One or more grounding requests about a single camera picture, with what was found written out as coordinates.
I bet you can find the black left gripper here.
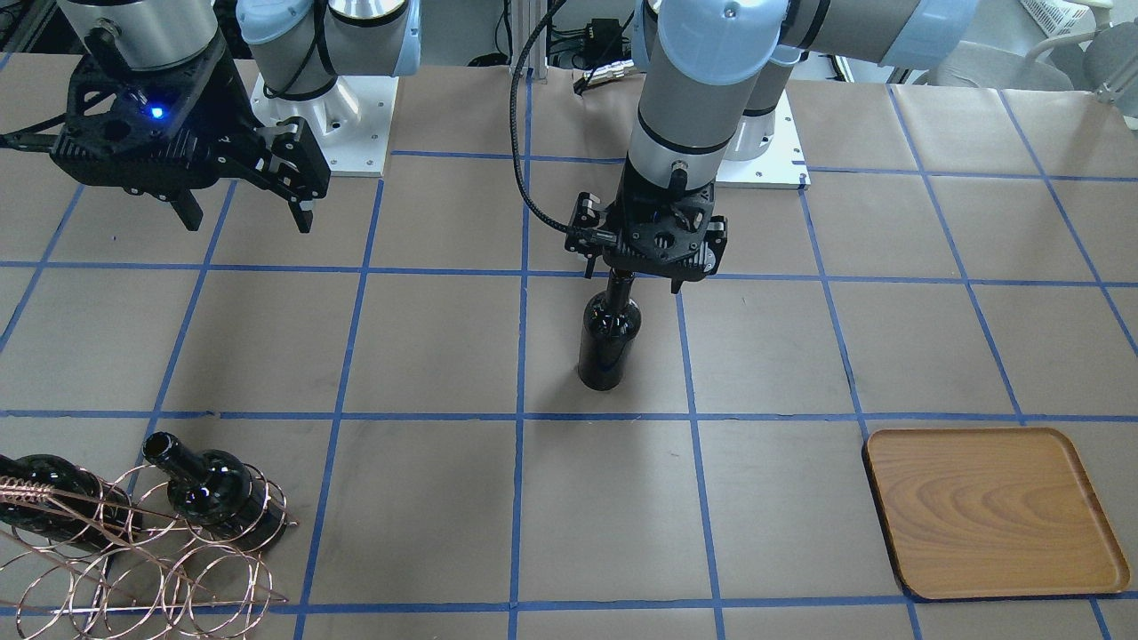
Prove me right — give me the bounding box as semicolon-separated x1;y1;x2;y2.
564;159;727;295

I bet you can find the dark wine bottle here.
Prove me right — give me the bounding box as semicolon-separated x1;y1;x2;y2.
577;270;642;389
0;453;143;552
142;432;287;552

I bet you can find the wooden tray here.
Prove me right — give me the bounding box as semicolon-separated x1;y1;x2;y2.
864;427;1133;601

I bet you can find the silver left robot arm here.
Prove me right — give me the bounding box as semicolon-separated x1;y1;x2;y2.
566;1;976;297

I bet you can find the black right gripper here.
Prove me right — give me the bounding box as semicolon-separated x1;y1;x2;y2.
49;36;331;233

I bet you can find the copper wire bottle basket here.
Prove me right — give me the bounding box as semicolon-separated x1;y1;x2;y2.
3;465;288;639

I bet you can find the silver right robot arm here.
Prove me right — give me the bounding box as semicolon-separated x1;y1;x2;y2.
36;1;421;233

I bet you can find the aluminium frame post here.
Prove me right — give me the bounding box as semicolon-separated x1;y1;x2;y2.
503;0;549;84

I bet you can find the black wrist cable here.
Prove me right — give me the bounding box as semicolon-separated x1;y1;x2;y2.
509;0;622;243

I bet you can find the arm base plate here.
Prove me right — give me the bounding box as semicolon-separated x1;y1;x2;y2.
717;92;813;190
251;76;399;178

